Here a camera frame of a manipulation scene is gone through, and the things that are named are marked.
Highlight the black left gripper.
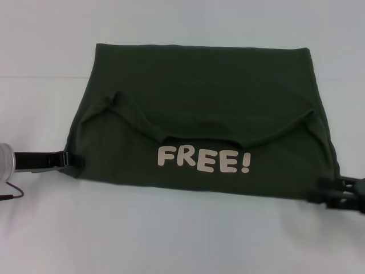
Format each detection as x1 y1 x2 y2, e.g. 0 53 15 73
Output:
13 151 87 174

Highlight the dark green shirt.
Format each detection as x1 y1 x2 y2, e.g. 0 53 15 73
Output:
64 42 342 202

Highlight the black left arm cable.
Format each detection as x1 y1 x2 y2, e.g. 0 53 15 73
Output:
0 181 25 202

